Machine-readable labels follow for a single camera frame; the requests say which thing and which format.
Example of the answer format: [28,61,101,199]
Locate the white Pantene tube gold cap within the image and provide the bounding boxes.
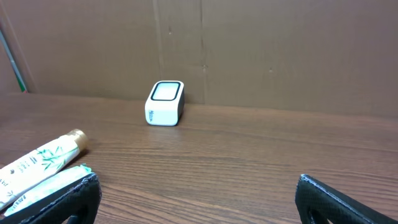
[1,129,89,209]

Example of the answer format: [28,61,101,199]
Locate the white barcode scanner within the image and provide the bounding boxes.
[144,80,185,126]

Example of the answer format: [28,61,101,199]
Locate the teal snack packet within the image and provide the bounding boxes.
[4,164,91,217]

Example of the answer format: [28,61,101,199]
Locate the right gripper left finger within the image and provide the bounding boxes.
[1,173,102,224]

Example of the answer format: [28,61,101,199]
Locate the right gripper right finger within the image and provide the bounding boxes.
[295,174,397,224]

